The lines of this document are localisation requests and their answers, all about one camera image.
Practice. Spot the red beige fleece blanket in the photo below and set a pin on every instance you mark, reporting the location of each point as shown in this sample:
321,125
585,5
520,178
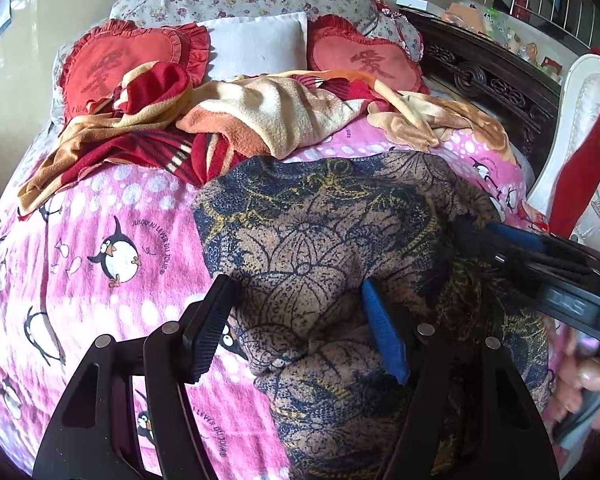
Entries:
260,105

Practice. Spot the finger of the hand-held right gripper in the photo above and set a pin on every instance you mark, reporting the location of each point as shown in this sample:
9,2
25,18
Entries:
520,239
480,245

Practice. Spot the blue gold floral garment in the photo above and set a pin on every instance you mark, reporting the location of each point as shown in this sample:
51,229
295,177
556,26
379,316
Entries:
305,235

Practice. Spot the large red heart pillow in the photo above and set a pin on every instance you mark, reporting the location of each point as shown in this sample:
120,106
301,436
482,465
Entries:
115,55

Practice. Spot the pink penguin blanket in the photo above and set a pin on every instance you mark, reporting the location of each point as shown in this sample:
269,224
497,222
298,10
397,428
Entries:
105,200

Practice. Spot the small red heart pillow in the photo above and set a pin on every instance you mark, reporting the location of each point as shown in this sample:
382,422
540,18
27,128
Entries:
360,55

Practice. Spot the person's right hand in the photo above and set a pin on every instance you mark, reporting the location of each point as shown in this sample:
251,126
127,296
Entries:
592,375

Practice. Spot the white pillow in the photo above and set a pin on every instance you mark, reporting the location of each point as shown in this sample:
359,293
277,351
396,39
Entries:
255,40

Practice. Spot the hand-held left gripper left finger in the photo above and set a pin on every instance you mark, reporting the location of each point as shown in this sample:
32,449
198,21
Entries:
210,330

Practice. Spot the white ornate chair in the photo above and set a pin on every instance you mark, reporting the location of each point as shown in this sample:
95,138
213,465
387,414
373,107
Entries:
585,90

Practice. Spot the dark carved wooden headboard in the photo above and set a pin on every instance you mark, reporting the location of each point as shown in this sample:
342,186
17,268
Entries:
485,75

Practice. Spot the white box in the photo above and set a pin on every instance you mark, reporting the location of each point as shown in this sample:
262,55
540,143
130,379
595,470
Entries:
412,2

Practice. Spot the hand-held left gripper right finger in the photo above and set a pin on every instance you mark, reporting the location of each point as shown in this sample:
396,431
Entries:
385,332

